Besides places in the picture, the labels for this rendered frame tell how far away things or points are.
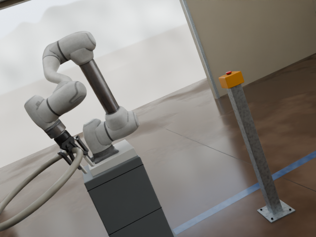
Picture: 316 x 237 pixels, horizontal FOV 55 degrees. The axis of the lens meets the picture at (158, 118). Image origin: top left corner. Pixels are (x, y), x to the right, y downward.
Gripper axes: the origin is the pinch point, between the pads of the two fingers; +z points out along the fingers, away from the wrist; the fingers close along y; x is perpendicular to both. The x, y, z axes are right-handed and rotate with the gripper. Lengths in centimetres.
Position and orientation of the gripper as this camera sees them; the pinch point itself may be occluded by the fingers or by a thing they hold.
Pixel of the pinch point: (85, 164)
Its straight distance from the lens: 157.9
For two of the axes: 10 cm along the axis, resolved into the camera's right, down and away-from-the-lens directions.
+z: 5.5, 7.8, 3.0
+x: 6.5, -1.7, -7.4
